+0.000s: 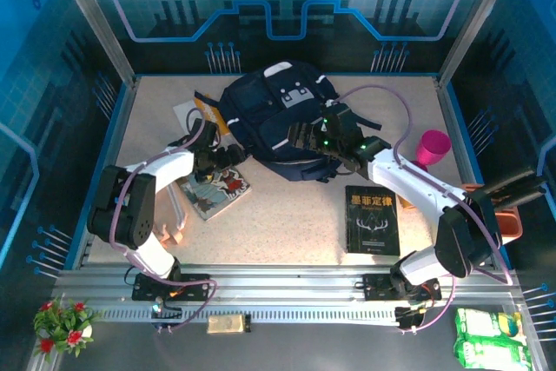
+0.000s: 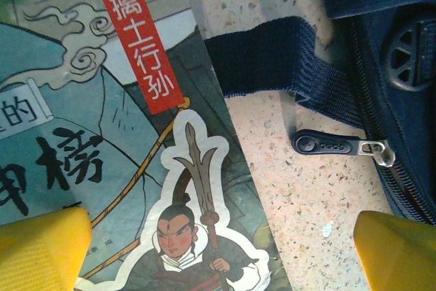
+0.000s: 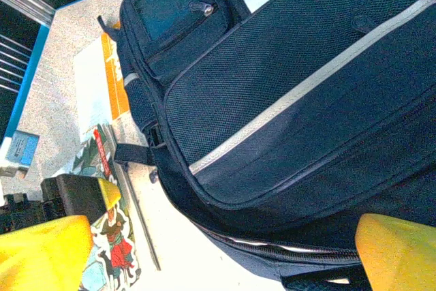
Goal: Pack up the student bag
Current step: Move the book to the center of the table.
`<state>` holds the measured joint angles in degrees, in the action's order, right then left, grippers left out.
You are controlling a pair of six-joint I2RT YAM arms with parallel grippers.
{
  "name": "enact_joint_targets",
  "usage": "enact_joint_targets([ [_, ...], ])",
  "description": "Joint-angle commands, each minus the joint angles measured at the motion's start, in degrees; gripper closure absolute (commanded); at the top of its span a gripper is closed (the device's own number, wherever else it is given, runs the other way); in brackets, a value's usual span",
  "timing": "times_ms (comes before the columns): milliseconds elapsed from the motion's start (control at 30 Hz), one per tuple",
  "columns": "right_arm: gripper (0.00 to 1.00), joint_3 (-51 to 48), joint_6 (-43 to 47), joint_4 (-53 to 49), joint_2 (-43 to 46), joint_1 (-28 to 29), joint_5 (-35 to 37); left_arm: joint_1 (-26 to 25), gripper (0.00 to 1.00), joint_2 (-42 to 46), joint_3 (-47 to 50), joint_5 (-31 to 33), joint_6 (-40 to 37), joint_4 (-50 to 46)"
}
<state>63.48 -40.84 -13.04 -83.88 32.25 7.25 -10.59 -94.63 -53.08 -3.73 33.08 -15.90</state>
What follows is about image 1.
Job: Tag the navy blue student backpack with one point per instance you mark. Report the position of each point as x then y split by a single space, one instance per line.
256 123

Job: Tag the aluminium right side rail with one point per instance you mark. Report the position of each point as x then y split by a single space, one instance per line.
447 106

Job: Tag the aluminium left side rail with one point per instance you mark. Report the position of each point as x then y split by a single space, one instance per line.
124 106

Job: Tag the orange white homework notebook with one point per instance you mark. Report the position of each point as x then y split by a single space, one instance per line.
187 112

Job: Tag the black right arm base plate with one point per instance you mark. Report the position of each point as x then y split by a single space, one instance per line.
378 286

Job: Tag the blue cartoon picture book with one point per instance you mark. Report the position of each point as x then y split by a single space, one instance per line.
219 195

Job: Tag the aluminium left corner post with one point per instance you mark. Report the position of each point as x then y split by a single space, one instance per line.
93 19

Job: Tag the clear pink pencil case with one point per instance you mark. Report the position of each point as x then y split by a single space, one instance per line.
180 214

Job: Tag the black book with antler print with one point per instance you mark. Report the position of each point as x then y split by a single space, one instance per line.
372 219

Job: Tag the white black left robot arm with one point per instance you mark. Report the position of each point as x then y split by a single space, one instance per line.
150 256

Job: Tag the small yellow notebook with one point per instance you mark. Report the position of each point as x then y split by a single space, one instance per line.
405 203

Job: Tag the green white snack packet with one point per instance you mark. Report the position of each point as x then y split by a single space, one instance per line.
484 323
491 353

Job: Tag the pink plastic goblet cup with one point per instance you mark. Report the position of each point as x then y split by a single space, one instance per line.
432 145

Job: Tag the aluminium corner post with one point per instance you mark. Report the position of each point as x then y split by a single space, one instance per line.
475 19
93 19

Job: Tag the aluminium front rail frame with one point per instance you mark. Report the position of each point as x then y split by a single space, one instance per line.
286 286

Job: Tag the aluminium rail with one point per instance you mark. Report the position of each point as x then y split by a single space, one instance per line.
447 106
124 106

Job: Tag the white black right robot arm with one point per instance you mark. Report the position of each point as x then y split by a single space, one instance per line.
412 186

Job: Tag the orange slotted desk organizer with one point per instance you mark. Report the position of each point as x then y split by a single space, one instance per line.
510 223

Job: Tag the aluminium right corner post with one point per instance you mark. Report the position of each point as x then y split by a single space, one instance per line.
475 19

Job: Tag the artificial plant with red flowers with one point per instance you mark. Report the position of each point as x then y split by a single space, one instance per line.
65 327

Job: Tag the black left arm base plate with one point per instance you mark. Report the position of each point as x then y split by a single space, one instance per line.
195 286

